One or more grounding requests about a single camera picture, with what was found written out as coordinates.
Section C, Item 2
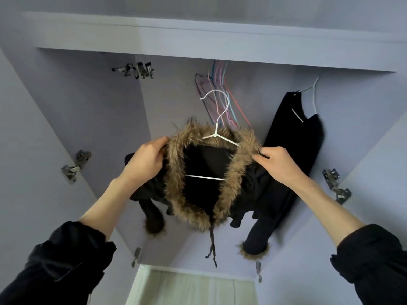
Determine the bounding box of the person's right hand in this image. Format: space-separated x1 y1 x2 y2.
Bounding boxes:
252 146 312 191

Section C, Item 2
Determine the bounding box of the person's left hand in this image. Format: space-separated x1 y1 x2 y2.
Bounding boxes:
124 136 170 188

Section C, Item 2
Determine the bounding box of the black fur-trimmed jacket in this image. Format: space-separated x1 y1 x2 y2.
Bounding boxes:
124 119 300 269

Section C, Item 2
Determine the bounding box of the white wire hanger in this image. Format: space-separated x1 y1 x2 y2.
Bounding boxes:
184 89 241 183
291 76 321 123

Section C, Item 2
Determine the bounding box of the light grey wardrobe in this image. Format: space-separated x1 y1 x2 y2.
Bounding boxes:
0 0 407 305

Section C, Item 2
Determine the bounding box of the grey wardrobe shelf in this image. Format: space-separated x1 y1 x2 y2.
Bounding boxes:
25 12 407 72

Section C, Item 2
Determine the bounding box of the cluster of metal clips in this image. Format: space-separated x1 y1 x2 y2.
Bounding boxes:
111 62 155 80

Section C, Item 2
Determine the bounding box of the bunch of pastel hangers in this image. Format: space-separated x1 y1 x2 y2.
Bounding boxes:
194 59 252 134

